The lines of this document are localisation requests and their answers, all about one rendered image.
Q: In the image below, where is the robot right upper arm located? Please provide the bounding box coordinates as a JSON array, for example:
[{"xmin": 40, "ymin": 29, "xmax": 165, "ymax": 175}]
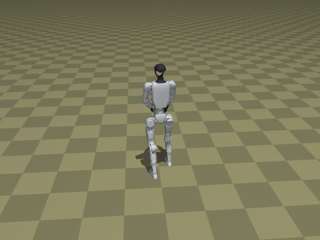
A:
[{"xmin": 169, "ymin": 80, "xmax": 177, "ymax": 100}]

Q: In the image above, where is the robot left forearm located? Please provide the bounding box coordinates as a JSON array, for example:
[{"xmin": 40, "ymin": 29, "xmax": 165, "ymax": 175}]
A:
[{"xmin": 144, "ymin": 102, "xmax": 154, "ymax": 109}]

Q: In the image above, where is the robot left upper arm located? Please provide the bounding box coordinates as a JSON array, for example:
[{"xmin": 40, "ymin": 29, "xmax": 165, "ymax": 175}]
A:
[{"xmin": 142, "ymin": 82, "xmax": 152, "ymax": 104}]

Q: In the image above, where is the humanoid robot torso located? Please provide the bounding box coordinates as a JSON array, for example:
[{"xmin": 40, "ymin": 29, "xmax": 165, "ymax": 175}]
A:
[{"xmin": 150, "ymin": 79, "xmax": 171, "ymax": 124}]

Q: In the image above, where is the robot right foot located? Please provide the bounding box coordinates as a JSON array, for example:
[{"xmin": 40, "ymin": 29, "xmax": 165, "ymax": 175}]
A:
[{"xmin": 165, "ymin": 156, "xmax": 172, "ymax": 166}]

